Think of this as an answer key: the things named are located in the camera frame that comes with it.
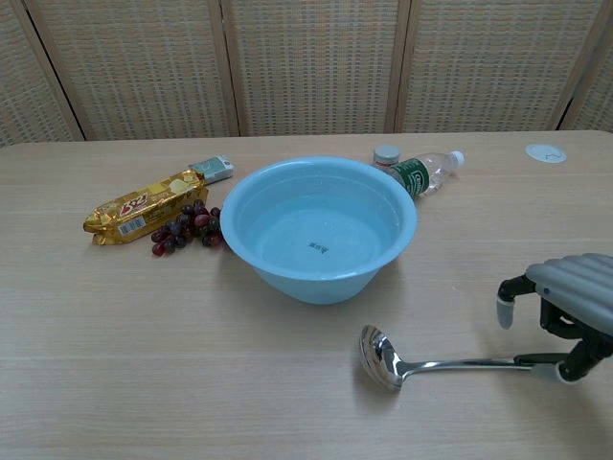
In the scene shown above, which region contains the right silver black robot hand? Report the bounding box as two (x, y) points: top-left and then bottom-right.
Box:
(495, 253), (613, 386)

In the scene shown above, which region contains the metal ladle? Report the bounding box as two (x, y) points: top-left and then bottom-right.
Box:
(358, 324), (545, 392)

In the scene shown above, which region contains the light blue bowl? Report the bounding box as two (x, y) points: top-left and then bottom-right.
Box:
(219, 156), (419, 306)

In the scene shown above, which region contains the clear bottle with green label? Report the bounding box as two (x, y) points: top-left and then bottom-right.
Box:
(388, 149), (466, 200)

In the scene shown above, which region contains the small grey cap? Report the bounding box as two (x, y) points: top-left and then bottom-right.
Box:
(373, 145), (401, 171)

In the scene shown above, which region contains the woven bamboo folding screen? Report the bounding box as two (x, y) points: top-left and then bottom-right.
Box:
(0, 0), (613, 149)

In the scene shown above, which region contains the small green white box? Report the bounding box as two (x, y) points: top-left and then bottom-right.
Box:
(187, 153), (237, 184)

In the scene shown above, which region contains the bunch of dark red grapes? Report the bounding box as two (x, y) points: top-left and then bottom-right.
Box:
(150, 200), (224, 258)

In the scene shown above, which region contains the gold snack packet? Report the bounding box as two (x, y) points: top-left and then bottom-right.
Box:
(83, 170), (210, 247)

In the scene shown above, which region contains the white round cable grommet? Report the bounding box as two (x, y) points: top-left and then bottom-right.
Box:
(524, 144), (568, 165)

